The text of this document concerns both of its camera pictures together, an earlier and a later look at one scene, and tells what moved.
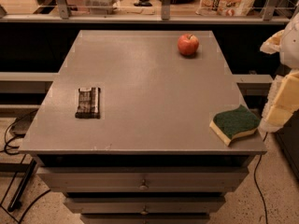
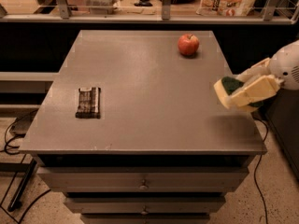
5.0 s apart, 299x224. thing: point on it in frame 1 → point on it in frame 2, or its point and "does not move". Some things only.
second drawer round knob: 144,212 does not move
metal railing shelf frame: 64,16 does not move
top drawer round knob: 143,187 does not move
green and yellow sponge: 228,124 → 224,88
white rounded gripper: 291,47 → 287,66
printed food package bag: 227,0 does not move
